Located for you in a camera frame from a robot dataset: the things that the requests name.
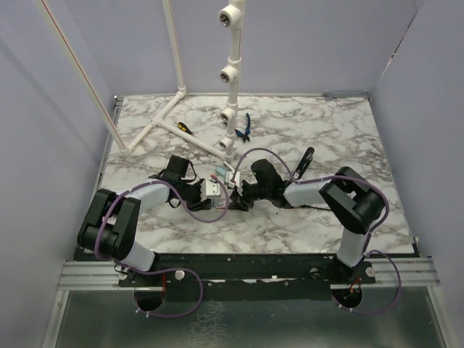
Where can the black stapler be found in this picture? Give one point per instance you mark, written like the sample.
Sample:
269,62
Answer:
304,163

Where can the white pvc pipe frame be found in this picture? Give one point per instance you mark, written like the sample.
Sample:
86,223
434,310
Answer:
139,47

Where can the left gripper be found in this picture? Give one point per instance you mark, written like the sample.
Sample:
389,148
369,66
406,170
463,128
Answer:
197,204

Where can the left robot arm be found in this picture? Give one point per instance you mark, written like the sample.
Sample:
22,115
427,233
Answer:
109,227

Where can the red white staple box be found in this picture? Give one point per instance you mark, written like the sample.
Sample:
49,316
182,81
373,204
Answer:
219,203

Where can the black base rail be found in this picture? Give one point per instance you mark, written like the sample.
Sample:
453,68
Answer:
249,277

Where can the orange handled screwdriver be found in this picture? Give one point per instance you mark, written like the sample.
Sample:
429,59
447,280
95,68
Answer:
311,207

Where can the yellow black screwdriver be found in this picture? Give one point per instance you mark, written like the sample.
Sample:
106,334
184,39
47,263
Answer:
183,127

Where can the aluminium frame rail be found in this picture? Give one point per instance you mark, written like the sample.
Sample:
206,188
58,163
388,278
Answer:
87,275

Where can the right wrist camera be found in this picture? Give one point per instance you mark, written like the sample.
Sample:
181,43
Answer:
233,179

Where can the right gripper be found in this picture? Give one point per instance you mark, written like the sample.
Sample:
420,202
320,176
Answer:
241,201

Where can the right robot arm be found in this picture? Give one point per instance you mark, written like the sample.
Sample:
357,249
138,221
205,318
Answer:
357,205

